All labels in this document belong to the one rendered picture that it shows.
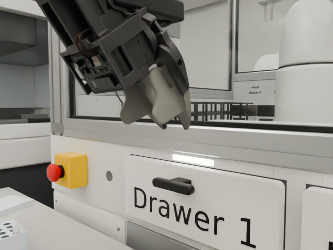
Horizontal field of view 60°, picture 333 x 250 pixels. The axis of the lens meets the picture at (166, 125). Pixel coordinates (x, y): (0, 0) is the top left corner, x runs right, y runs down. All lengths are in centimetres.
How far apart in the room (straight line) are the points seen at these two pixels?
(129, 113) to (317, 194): 23
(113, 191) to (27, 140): 61
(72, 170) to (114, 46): 43
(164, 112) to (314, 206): 20
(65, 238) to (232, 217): 35
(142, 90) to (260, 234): 24
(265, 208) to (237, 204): 4
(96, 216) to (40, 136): 57
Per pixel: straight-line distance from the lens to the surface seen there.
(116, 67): 27
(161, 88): 32
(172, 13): 37
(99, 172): 65
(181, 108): 34
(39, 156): 119
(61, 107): 77
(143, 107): 38
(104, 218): 67
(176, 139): 48
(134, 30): 30
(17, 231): 60
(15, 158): 116
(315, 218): 38
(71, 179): 67
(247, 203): 40
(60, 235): 66
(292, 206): 40
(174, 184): 42
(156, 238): 56
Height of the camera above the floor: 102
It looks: 4 degrees down
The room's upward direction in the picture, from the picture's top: straight up
